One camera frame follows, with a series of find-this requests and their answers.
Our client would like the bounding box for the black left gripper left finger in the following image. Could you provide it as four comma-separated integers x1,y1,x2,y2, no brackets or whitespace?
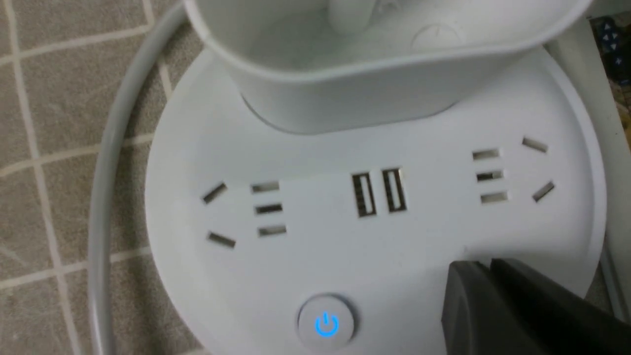
441,261,545,355

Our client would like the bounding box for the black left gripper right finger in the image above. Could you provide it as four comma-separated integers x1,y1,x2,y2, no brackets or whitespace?
491,258,631,355

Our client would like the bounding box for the white desk lamp base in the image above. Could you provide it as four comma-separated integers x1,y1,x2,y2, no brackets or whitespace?
145,0,607,355

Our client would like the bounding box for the white power strip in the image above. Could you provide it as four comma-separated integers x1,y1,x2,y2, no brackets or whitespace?
542,17,631,326

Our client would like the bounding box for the grey checked tablecloth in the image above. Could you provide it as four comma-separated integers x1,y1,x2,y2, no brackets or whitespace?
1,0,204,355

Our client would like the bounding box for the white power cable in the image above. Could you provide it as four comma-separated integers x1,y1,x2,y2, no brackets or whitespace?
88,2,190,355

